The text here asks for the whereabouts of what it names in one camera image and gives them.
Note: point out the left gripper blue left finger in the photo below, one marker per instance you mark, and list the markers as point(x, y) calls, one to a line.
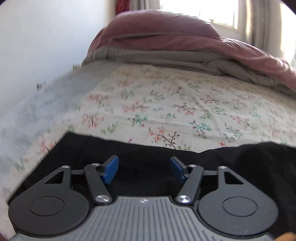
point(100, 175)

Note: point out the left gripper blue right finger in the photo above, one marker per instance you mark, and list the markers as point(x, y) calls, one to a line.
point(189, 177)

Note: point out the pink and grey duvet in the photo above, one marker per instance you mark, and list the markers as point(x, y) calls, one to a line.
point(162, 38)

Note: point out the light window curtain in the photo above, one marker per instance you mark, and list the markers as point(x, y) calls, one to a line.
point(259, 23)

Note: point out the floral bed sheet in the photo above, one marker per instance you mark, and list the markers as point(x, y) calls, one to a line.
point(164, 107)

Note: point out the red patterned fabric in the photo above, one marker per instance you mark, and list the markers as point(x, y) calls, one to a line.
point(122, 6)

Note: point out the black pants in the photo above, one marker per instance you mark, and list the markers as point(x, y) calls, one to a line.
point(145, 170)

